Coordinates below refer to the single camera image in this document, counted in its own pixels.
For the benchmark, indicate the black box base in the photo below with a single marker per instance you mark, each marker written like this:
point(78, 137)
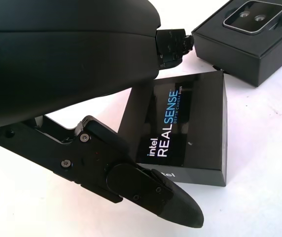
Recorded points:
point(242, 54)

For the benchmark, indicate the silver RealSense depth camera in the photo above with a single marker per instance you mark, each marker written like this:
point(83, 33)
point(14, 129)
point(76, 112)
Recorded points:
point(252, 17)

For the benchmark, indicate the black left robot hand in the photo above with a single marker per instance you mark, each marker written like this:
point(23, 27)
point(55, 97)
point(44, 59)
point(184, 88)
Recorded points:
point(57, 61)

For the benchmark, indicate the black RealSense box lid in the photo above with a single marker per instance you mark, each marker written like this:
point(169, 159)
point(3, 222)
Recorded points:
point(192, 118)

